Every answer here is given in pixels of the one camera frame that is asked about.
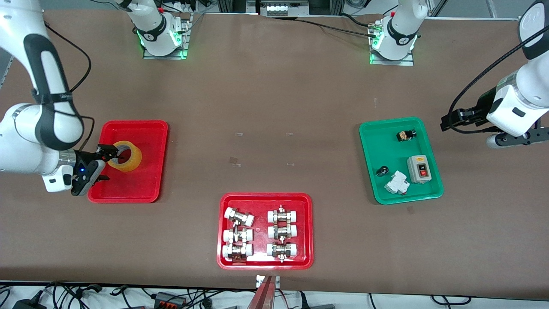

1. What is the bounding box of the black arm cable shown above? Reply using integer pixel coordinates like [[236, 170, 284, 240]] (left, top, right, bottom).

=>
[[43, 21, 96, 151], [440, 26, 549, 134]]

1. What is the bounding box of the black floor cable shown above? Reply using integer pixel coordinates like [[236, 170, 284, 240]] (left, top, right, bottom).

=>
[[431, 295, 472, 306]]

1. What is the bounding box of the grey push-button switch box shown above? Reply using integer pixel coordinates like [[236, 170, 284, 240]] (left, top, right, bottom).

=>
[[406, 154, 431, 184]]

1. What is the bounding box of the red and silver clamp bar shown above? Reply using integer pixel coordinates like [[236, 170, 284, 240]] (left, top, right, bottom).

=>
[[247, 276, 280, 309]]

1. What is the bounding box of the empty red plastic tray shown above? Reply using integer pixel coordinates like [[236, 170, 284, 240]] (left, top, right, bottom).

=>
[[87, 120, 169, 204]]

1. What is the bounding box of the thin black table cable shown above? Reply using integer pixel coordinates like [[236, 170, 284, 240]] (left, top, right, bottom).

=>
[[294, 18, 374, 37]]

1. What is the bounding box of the grey power strip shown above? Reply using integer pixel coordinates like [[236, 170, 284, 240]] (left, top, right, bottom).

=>
[[257, 0, 310, 17]]

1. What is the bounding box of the red tray holding valves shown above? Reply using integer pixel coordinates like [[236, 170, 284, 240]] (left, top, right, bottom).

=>
[[217, 192, 314, 270]]

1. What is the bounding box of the yellowish clear tape roll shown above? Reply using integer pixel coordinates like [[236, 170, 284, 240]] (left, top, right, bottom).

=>
[[107, 140, 142, 173]]

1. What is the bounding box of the green plastic tray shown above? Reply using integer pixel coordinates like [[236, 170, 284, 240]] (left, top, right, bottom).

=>
[[359, 116, 444, 205]]

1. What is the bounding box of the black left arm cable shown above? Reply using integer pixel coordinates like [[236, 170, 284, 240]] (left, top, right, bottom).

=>
[[440, 26, 549, 134]]

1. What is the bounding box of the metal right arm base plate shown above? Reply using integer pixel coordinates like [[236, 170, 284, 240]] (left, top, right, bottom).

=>
[[143, 12, 192, 60]]

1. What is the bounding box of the metal valve with white ends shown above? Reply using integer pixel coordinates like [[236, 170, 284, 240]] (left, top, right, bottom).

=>
[[223, 227, 254, 243], [266, 241, 298, 262], [267, 206, 299, 224], [222, 243, 253, 261], [224, 207, 255, 227], [268, 223, 298, 240]]

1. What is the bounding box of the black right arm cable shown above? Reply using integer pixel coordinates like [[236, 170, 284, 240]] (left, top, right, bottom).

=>
[[43, 21, 96, 151]]

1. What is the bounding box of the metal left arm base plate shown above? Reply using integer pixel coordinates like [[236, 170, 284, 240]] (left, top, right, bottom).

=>
[[370, 26, 415, 67]]

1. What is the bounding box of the white circuit breaker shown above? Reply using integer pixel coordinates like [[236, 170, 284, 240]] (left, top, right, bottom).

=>
[[384, 170, 410, 195]]

